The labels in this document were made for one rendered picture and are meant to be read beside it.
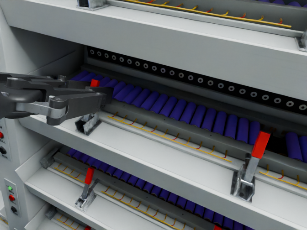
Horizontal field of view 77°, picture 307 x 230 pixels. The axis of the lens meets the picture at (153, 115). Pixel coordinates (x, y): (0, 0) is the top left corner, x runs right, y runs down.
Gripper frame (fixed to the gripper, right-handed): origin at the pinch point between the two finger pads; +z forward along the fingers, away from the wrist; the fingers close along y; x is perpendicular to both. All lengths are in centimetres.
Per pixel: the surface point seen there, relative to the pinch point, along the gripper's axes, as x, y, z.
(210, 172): -6.0, 22.2, 1.6
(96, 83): 1.8, 0.5, 0.2
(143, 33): 10.1, 9.2, -5.1
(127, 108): -1.5, 5.1, 4.6
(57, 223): -42.1, -10.8, 11.7
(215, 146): -2.8, 21.9, 4.7
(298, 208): -6.1, 34.0, 1.2
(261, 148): 0.3, 26.8, 0.0
